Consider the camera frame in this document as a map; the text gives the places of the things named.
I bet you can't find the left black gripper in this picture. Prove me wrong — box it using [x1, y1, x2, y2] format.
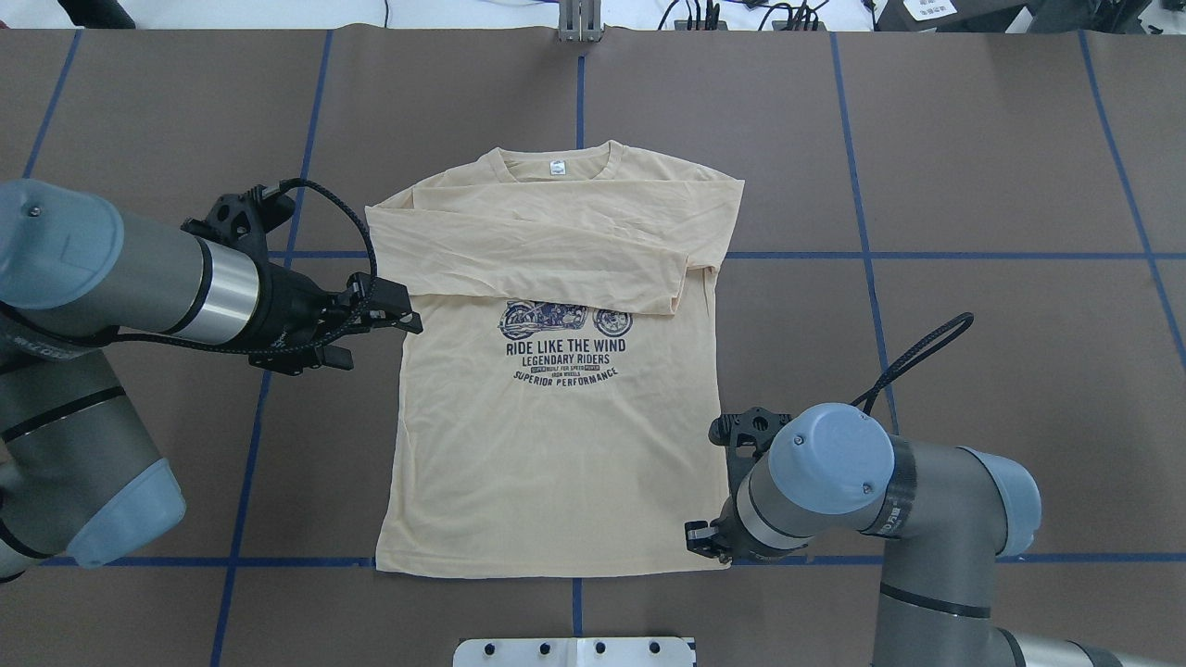
[248, 262, 423, 376]

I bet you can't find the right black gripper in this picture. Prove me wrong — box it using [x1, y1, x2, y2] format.
[686, 497, 770, 563]

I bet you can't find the cream long-sleeve printed shirt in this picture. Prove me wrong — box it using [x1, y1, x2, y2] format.
[365, 141, 745, 579]

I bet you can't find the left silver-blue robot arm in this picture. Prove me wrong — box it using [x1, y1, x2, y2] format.
[1, 178, 423, 583]

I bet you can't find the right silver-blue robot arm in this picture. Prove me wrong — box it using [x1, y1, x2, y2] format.
[686, 404, 1152, 666]

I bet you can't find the black label box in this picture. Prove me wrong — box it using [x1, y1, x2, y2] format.
[874, 1, 1076, 33]

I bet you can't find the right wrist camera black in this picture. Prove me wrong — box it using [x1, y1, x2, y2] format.
[708, 407, 795, 477]

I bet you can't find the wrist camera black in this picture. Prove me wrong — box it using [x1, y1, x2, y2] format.
[708, 407, 795, 477]
[181, 185, 297, 258]

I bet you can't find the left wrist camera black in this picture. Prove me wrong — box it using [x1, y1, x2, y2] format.
[181, 185, 297, 258]

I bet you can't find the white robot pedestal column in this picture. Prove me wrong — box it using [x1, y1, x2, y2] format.
[452, 636, 699, 666]

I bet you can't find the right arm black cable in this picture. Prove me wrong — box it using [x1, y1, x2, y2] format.
[849, 312, 976, 413]

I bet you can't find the aluminium frame post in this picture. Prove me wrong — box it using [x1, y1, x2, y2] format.
[556, 0, 605, 43]

